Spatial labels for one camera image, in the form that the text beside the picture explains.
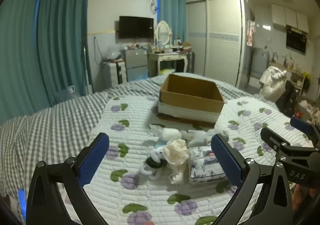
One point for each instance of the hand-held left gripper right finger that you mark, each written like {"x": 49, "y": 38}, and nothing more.
{"x": 226, "y": 157}

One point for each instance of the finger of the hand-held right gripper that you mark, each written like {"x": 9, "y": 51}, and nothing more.
{"x": 301, "y": 124}
{"x": 275, "y": 137}

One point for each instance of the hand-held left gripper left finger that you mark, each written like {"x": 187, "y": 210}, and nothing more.
{"x": 96, "y": 154}

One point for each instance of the floral tissue pack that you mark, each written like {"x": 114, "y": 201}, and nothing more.
{"x": 202, "y": 165}

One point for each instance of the cream cloth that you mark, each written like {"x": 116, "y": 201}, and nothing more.
{"x": 176, "y": 152}

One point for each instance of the white knitted cloth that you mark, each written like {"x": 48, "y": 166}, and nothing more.
{"x": 178, "y": 175}

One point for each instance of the light blue cloth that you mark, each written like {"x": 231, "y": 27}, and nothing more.
{"x": 158, "y": 146}

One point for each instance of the brown cardboard box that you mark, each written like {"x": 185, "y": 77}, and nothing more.
{"x": 190, "y": 104}

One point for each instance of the red plastic bag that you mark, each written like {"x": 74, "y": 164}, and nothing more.
{"x": 298, "y": 114}

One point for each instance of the wooden kitchen shelf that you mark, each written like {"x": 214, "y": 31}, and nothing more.
{"x": 297, "y": 77}

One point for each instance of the white garment on chair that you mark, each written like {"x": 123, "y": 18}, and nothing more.
{"x": 272, "y": 82}

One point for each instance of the quilted floral mat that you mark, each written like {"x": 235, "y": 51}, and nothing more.
{"x": 140, "y": 197}

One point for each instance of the clear water jug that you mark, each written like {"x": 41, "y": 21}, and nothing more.
{"x": 65, "y": 93}

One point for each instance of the grey washing machine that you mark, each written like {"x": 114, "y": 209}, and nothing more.
{"x": 260, "y": 62}

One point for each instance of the white suitcase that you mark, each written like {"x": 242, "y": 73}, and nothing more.
{"x": 113, "y": 74}

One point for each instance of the black range hood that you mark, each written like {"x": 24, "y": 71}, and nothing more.
{"x": 296, "y": 41}

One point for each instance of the blue plastic bag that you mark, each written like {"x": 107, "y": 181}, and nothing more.
{"x": 141, "y": 77}

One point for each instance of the white pole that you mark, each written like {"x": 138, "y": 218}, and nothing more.
{"x": 86, "y": 64}

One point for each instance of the grey mini fridge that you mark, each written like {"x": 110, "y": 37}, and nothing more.
{"x": 135, "y": 62}

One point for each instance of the dark suitcase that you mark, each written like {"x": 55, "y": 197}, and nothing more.
{"x": 190, "y": 62}

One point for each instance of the clear plastic bag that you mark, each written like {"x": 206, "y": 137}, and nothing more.
{"x": 112, "y": 53}

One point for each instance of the pink hanging garment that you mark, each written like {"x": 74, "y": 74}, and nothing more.
{"x": 250, "y": 33}

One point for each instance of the yellow paper bag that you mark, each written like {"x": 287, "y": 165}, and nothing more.
{"x": 166, "y": 71}

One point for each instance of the white sliding door wardrobe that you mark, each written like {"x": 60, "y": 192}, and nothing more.
{"x": 222, "y": 39}

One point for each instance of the white dressing table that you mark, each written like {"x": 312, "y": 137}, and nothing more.
{"x": 166, "y": 57}

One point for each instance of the wide teal curtain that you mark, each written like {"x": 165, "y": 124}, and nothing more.
{"x": 17, "y": 52}

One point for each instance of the white oval mirror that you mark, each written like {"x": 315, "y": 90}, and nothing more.
{"x": 163, "y": 33}

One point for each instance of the light blue window curtain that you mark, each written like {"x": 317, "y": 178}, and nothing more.
{"x": 172, "y": 12}

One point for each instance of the white wall cabinets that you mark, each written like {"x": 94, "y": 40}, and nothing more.
{"x": 290, "y": 17}

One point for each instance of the black wall television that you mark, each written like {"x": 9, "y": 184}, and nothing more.
{"x": 135, "y": 27}

